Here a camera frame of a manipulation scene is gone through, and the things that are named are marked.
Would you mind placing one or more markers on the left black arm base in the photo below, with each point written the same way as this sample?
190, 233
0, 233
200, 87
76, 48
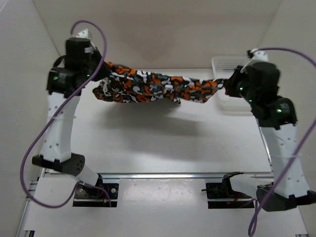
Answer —
91, 197

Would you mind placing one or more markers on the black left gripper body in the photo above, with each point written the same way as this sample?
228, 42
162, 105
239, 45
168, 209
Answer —
90, 66

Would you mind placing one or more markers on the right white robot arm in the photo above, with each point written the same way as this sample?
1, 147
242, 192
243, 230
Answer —
289, 189

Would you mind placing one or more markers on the orange black camouflage shorts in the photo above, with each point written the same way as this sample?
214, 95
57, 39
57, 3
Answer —
123, 84

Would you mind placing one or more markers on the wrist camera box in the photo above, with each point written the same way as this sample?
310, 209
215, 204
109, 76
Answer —
255, 55
84, 34

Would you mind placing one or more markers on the front aluminium rail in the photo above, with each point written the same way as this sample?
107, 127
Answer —
167, 175

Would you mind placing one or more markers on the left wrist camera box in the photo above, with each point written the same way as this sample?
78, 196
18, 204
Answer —
84, 34

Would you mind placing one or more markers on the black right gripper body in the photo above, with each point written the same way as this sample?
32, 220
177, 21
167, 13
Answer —
240, 86

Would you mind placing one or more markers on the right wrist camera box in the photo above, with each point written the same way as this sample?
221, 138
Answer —
255, 55

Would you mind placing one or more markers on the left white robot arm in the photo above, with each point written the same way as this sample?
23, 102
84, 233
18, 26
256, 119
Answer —
63, 98

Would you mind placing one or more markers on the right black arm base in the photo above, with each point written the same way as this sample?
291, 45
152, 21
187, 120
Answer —
220, 195

